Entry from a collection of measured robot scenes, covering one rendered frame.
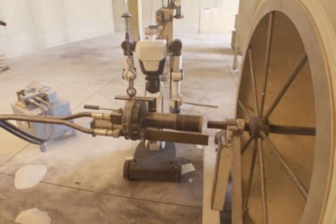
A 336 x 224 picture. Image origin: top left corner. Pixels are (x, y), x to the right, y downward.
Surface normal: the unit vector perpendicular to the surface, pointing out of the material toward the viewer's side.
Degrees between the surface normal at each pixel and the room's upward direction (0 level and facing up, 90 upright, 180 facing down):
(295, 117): 69
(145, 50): 90
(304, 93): 88
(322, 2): 30
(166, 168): 45
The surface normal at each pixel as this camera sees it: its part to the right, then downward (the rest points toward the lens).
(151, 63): -0.06, 0.39
